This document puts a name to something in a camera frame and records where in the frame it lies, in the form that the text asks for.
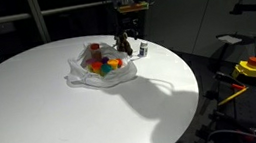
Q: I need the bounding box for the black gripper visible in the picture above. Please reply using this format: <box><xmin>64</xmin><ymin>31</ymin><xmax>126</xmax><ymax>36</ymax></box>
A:
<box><xmin>119</xmin><ymin>10</ymin><xmax>145</xmax><ymax>43</ymax></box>

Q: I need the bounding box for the brown plush monkey toy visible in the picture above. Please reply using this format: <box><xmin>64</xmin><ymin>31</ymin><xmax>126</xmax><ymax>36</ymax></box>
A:
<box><xmin>112</xmin><ymin>30</ymin><xmax>135</xmax><ymax>58</ymax></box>

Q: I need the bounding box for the white pill bottle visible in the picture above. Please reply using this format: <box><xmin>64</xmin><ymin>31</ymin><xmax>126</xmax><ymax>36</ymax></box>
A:
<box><xmin>137</xmin><ymin>40</ymin><xmax>151</xmax><ymax>59</ymax></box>

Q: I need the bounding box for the red lid spice jar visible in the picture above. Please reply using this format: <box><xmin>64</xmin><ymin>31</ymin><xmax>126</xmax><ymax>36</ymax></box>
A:
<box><xmin>89</xmin><ymin>41</ymin><xmax>104</xmax><ymax>63</ymax></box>

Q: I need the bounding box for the orange lid dough tub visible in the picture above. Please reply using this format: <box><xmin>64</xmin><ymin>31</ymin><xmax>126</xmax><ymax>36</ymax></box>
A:
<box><xmin>90</xmin><ymin>60</ymin><xmax>105</xmax><ymax>75</ymax></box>

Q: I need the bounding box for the magenta lid dough tub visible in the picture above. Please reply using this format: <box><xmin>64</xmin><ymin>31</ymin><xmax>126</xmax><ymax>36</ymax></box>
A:
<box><xmin>84</xmin><ymin>57</ymin><xmax>97</xmax><ymax>71</ymax></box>

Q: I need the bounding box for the yellow lid dough tub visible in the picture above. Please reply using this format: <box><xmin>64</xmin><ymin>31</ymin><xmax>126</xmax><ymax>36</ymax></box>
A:
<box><xmin>106</xmin><ymin>58</ymin><xmax>122</xmax><ymax>71</ymax></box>

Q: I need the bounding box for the teal lid dough tub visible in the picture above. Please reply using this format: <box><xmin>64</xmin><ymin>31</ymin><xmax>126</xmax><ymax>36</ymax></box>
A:
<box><xmin>99</xmin><ymin>62</ymin><xmax>114</xmax><ymax>77</ymax></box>

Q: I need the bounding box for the white plastic bag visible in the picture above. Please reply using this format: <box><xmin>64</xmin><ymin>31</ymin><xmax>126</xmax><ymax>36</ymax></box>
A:
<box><xmin>61</xmin><ymin>35</ymin><xmax>140</xmax><ymax>93</ymax></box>

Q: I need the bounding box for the black stand with white plate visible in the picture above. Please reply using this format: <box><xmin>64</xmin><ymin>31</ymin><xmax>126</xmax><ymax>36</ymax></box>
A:
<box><xmin>215</xmin><ymin>28</ymin><xmax>256</xmax><ymax>70</ymax></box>

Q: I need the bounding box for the yellow pencil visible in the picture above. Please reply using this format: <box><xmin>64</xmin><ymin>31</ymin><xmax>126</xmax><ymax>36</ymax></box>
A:
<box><xmin>216</xmin><ymin>86</ymin><xmax>250</xmax><ymax>107</ymax></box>

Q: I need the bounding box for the yellow emergency stop button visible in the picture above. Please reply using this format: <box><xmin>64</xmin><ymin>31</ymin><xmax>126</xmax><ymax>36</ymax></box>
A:
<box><xmin>229</xmin><ymin>56</ymin><xmax>256</xmax><ymax>82</ymax></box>

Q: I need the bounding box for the grey window post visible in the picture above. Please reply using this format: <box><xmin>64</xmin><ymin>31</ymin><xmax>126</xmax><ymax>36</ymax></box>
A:
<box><xmin>25</xmin><ymin>0</ymin><xmax>52</xmax><ymax>46</ymax></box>

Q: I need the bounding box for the red handled screwdriver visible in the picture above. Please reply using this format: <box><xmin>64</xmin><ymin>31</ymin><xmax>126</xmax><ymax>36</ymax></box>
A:
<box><xmin>215</xmin><ymin>68</ymin><xmax>248</xmax><ymax>94</ymax></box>

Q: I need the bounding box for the grey cable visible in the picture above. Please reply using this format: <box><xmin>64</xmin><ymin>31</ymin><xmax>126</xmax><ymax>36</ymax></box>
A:
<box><xmin>205</xmin><ymin>124</ymin><xmax>256</xmax><ymax>143</ymax></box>

